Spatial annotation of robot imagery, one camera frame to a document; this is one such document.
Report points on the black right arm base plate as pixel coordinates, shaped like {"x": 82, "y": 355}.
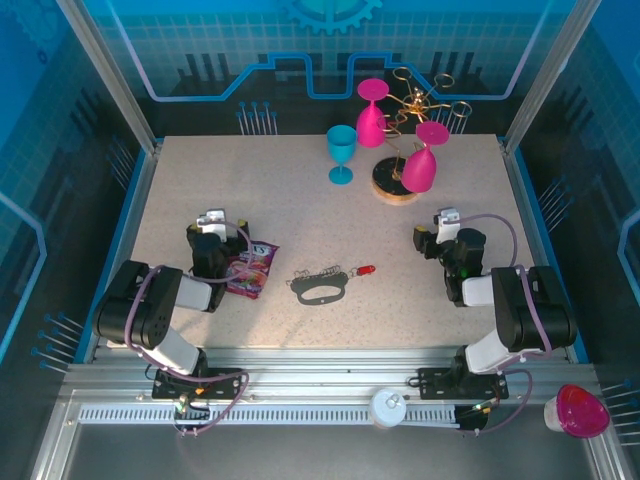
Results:
{"x": 435, "y": 382}

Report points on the purple candy bag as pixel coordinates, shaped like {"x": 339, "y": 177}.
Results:
{"x": 255, "y": 270}

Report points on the teal plastic goblet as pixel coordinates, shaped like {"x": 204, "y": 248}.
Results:
{"x": 341, "y": 142}

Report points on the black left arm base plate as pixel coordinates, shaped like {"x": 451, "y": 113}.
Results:
{"x": 225, "y": 382}

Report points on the aluminium frame post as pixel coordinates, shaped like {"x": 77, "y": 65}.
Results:
{"x": 545, "y": 85}
{"x": 110, "y": 75}

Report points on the pink plastic goblet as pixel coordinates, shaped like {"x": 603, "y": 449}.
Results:
{"x": 419, "y": 170}
{"x": 369, "y": 127}

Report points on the aluminium side rail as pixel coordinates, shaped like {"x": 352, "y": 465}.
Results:
{"x": 135, "y": 210}
{"x": 525, "y": 210}

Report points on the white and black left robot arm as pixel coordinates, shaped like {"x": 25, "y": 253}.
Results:
{"x": 135, "y": 310}

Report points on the white round knob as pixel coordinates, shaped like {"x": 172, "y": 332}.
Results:
{"x": 387, "y": 407}

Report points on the black key holder with rings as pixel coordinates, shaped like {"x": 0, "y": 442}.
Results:
{"x": 296, "y": 291}

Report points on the white cup with pink lid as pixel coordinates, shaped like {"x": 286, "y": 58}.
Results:
{"x": 580, "y": 410}

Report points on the aluminium front rail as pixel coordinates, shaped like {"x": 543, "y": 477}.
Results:
{"x": 325, "y": 372}

